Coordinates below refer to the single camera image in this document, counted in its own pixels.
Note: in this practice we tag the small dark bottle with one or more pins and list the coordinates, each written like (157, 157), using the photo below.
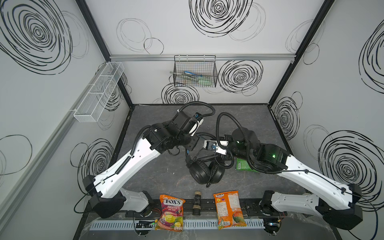
(197, 203)

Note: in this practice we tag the green snack bag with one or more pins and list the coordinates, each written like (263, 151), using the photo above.
(242, 165)

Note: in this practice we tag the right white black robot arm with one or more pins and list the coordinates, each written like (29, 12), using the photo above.
(334, 202)

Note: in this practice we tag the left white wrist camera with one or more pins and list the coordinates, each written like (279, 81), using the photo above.
(198, 122)

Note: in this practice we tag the black blue headphones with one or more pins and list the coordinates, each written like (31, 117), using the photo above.
(206, 170)

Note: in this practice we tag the Fox's fruits candy bag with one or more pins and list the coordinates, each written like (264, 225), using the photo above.
(172, 216)

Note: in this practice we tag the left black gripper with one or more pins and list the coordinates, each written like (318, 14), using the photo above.
(191, 143)

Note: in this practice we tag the black wire wall basket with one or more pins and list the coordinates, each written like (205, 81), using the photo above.
(199, 71)

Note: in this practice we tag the orange snack bag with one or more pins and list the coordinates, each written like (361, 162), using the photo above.
(229, 211)

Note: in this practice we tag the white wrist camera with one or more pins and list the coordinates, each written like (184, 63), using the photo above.
(213, 146)
(198, 122)

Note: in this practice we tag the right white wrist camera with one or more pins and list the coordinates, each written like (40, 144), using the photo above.
(213, 146)

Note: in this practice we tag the white wire wall shelf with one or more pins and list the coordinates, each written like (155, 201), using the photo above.
(97, 97)

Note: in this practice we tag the white slotted cable duct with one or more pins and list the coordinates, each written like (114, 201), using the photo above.
(141, 225)

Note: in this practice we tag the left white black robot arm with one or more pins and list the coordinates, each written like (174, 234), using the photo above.
(108, 196)

